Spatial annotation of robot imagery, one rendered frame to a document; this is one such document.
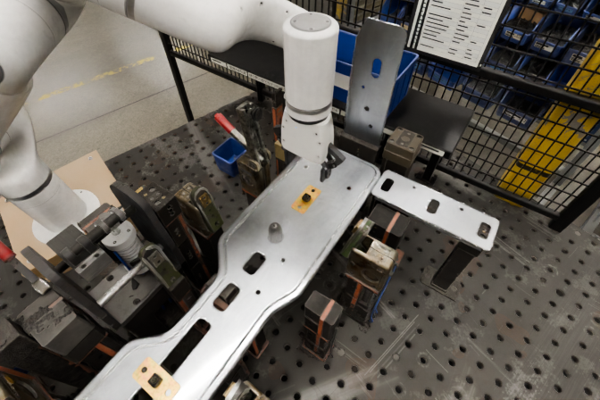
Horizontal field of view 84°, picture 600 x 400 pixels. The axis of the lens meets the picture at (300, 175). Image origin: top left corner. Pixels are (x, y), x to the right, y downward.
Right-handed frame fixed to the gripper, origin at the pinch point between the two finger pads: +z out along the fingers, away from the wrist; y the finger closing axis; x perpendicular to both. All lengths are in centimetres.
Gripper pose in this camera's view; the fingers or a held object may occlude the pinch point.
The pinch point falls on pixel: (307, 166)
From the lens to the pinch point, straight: 73.0
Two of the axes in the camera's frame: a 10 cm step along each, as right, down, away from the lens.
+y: 8.3, 4.3, -3.7
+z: 0.0, 6.5, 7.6
